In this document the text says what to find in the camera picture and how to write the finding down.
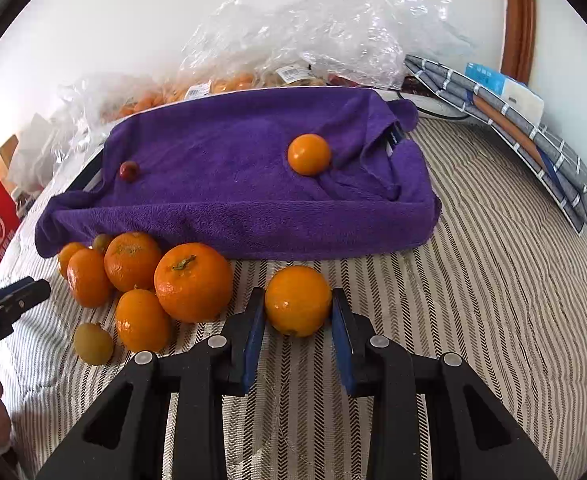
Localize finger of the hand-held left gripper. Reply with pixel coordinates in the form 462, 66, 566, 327
0, 277, 52, 319

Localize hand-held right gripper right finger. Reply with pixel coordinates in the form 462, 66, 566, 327
330, 288, 559, 480

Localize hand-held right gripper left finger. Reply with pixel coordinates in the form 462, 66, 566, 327
36, 287, 266, 480

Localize smooth round orange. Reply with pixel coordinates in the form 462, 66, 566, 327
264, 266, 333, 337

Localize small orange mandarin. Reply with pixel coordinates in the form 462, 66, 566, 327
58, 242, 88, 279

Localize oval orange mandarin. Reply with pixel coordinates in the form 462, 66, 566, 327
66, 248, 114, 309

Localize large mandarin with green stem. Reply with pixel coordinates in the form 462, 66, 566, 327
154, 242, 234, 324

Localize small yellow-green fruit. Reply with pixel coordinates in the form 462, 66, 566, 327
74, 323, 114, 365

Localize smooth orange mandarin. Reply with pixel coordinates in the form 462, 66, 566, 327
116, 289, 172, 354

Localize mandarin with dimpled top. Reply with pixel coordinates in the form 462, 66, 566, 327
104, 232, 163, 293

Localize purple towel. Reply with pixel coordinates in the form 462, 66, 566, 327
34, 86, 442, 261

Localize cardboard box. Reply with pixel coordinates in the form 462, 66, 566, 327
0, 134, 20, 177

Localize white plastic bag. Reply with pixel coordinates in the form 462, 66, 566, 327
9, 111, 81, 193

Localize striped blanket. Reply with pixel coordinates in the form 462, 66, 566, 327
0, 115, 587, 480

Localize box under towel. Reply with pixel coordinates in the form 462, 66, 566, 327
66, 130, 408, 196

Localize plastic bag of oranges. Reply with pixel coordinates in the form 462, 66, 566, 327
57, 73, 175, 128

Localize labelled bag of oranges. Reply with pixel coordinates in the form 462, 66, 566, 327
162, 66, 266, 107

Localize grey folded fabric bags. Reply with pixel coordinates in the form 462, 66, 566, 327
404, 54, 587, 234

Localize blue and white tissue pack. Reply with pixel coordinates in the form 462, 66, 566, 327
465, 62, 545, 127

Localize large clear plastic bag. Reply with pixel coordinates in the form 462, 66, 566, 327
180, 0, 477, 92

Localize brown wooden frame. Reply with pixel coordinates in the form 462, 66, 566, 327
500, 0, 537, 87

